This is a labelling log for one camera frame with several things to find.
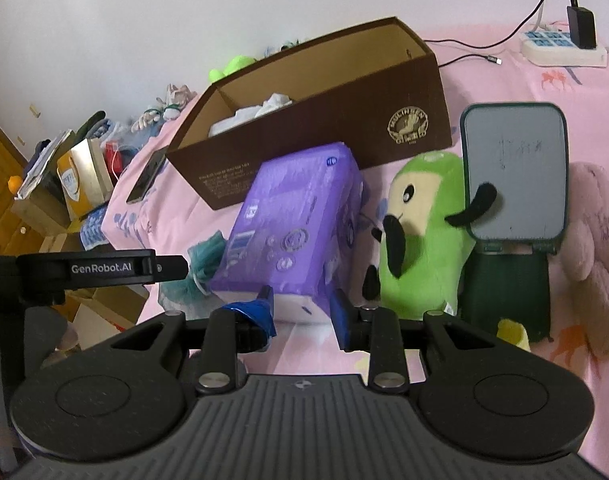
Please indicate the green yellow dinosaur plush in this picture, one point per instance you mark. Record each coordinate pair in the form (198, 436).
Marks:
(237, 63)

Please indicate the pink plush bear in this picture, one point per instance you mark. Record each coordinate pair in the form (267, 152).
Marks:
(584, 252)

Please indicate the teal mesh bath sponge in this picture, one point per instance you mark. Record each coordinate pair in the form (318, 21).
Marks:
(193, 295)

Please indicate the pink bed sheet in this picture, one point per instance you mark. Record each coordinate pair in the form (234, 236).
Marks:
(173, 217)

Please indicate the orange ball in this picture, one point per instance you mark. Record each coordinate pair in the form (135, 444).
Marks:
(14, 184)

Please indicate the dark green tablet stand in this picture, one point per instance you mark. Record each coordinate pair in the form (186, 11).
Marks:
(522, 149)

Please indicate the blue floral cloth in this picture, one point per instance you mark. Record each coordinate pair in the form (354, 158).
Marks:
(91, 233)

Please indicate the brown cardboard carton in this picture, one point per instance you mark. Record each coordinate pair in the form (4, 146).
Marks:
(43, 212)

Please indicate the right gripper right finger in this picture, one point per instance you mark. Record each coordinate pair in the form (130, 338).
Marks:
(352, 325)

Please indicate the white fluffy towel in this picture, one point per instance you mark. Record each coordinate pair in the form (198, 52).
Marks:
(247, 114)

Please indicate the yellow cloth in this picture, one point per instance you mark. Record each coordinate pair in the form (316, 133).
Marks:
(513, 333)

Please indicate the black smartphone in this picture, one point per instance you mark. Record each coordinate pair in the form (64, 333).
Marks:
(148, 176)

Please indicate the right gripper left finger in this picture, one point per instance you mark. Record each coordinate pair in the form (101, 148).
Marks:
(254, 325)

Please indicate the brown cardboard box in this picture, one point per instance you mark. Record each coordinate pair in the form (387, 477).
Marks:
(375, 87)

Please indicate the beige rope toy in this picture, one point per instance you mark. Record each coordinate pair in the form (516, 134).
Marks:
(165, 109)

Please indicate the green pickle plush toy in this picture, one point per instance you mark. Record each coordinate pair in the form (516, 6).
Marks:
(424, 238)

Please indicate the purple tissue pack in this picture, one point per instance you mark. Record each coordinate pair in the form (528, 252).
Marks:
(295, 232)

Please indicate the white power strip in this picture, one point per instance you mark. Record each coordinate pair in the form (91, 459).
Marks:
(555, 49)

